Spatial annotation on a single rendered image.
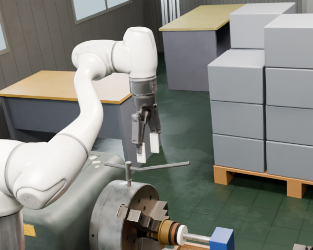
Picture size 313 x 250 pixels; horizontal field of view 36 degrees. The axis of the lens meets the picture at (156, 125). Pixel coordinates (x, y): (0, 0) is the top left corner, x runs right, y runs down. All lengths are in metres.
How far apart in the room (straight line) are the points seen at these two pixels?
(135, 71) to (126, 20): 6.00
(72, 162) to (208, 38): 4.93
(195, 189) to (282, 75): 1.22
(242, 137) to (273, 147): 0.25
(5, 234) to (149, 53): 0.68
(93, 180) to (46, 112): 2.89
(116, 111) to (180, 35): 2.21
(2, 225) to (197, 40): 4.98
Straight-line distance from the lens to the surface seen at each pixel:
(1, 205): 1.21
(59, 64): 6.08
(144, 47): 1.48
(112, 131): 4.24
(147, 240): 1.71
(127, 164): 1.65
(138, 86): 1.51
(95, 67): 1.51
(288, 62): 3.43
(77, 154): 1.14
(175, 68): 6.23
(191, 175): 4.20
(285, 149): 3.69
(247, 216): 3.65
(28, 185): 1.08
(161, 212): 1.75
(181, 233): 1.65
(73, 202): 1.64
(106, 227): 1.62
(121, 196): 1.63
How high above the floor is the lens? 2.07
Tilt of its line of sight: 23 degrees down
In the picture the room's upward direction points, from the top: 7 degrees counter-clockwise
